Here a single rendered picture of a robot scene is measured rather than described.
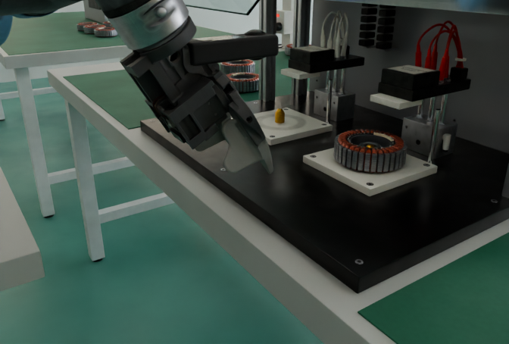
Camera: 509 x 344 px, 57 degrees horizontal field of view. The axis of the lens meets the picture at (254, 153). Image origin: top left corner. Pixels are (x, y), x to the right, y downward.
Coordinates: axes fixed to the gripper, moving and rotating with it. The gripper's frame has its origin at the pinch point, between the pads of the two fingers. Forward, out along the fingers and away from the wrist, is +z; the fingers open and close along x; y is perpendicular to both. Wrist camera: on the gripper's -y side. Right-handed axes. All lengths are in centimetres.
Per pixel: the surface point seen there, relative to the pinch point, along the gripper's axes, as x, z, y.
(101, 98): -73, 8, 5
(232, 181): -7.5, 6.8, 2.9
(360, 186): 5.7, 12.9, -9.3
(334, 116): -21.1, 22.5, -26.2
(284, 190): -0.6, 9.2, -1.2
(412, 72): 1.7, 7.3, -28.1
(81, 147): -114, 32, 17
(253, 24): -472, 196, -244
